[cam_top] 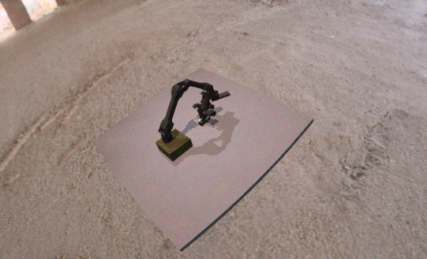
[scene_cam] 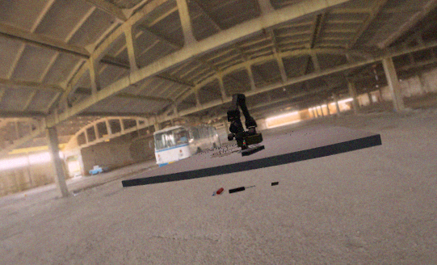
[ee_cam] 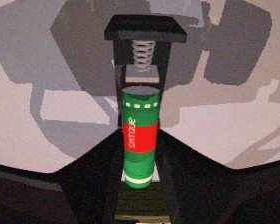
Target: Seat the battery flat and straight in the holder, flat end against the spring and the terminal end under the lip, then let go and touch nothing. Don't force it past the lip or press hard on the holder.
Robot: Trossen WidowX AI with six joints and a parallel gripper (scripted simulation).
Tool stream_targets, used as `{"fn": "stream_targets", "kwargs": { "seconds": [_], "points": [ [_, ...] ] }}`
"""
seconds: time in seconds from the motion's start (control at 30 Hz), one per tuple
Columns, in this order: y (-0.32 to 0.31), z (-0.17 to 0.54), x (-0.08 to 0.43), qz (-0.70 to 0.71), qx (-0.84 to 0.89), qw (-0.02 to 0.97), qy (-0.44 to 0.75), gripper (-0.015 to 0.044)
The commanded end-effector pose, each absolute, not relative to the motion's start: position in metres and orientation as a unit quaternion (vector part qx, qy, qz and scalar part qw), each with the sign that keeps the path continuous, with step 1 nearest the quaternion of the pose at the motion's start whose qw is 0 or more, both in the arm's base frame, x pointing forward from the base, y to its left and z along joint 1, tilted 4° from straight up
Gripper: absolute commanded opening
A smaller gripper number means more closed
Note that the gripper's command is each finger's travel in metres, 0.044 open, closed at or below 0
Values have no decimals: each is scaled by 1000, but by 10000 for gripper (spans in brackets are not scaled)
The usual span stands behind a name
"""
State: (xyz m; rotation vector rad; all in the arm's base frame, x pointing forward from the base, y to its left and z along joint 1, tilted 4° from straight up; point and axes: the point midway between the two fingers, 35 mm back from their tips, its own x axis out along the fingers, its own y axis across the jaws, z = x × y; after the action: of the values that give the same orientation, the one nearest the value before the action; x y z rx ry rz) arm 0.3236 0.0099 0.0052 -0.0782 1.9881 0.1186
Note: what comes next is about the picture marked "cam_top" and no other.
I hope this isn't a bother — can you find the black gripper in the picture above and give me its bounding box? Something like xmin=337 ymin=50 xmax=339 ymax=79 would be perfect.
xmin=193 ymin=100 xmax=216 ymax=121

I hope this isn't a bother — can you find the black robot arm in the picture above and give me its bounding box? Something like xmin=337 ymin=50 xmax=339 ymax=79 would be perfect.
xmin=158 ymin=79 xmax=219 ymax=145

